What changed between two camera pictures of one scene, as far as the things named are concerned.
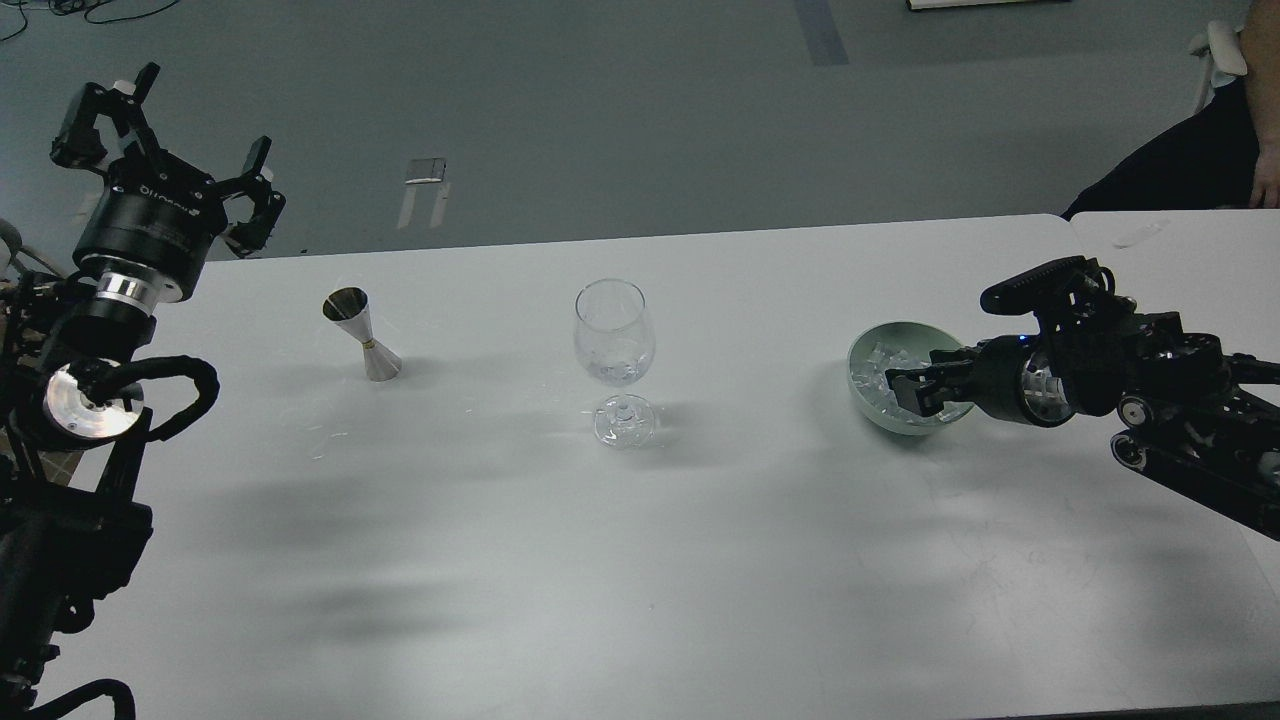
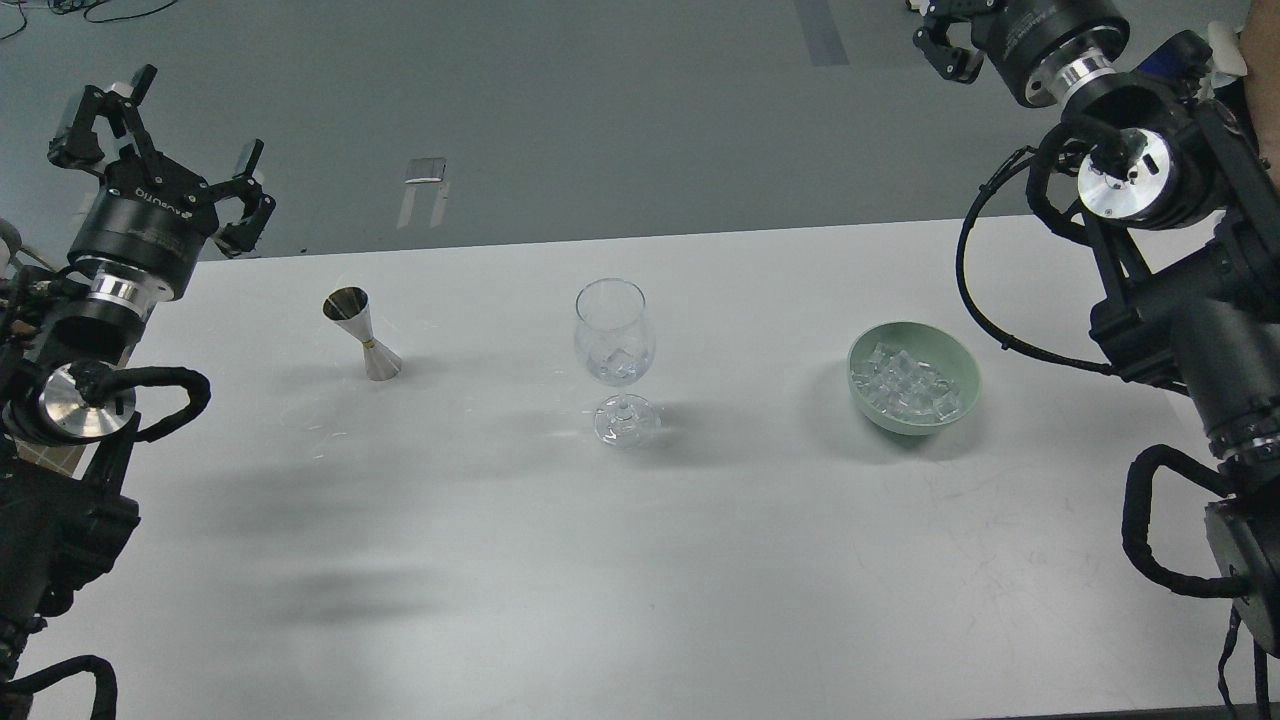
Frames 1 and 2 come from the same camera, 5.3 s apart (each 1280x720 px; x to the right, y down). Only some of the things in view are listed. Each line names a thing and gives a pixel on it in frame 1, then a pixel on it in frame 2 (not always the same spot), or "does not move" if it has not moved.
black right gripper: x=1016 y=378 → x=1043 y=48
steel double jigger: x=349 y=307 does not move
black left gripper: x=152 y=219 does not move
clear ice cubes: x=869 y=375 does not move
